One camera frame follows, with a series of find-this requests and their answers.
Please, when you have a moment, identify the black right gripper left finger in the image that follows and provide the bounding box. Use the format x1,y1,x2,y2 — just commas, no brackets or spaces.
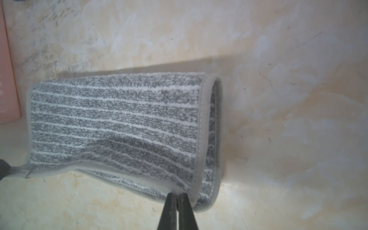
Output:
157,193,177,230

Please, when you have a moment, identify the pink perforated plastic basket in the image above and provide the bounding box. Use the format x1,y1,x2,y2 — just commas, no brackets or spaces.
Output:
1,7,21,124

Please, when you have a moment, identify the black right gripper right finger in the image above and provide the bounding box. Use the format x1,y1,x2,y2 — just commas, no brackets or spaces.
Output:
177,193,198,230

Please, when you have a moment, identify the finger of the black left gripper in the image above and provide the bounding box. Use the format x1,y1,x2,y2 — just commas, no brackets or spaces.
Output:
0,159,11,181

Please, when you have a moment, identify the grey striped dishcloth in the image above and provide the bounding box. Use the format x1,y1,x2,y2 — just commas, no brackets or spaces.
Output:
10,72,222,212

